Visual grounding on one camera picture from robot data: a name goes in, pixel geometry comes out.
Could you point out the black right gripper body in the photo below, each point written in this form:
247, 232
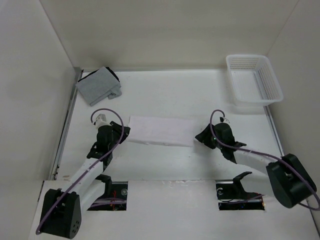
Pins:
219, 147

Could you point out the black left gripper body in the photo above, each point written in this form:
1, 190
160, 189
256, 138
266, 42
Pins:
112, 145

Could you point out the white tank top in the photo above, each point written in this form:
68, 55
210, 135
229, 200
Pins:
175, 132

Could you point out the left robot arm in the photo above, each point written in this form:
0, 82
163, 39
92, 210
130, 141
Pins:
88, 189

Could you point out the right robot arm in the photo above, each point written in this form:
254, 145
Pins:
287, 179

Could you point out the folded grey tank top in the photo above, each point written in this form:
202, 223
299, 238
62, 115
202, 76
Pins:
99, 86

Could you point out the white plastic basket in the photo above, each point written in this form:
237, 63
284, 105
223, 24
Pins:
253, 80

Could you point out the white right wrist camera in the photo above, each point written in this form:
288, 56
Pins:
224, 120

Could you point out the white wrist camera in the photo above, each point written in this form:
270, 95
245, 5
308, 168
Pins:
100, 121
224, 120

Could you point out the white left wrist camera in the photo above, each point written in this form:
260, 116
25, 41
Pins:
100, 121

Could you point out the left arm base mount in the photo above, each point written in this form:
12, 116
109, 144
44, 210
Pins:
106, 195

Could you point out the metal table edge rail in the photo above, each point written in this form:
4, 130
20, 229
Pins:
66, 124

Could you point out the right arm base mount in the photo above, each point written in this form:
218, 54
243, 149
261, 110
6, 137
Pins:
232, 196

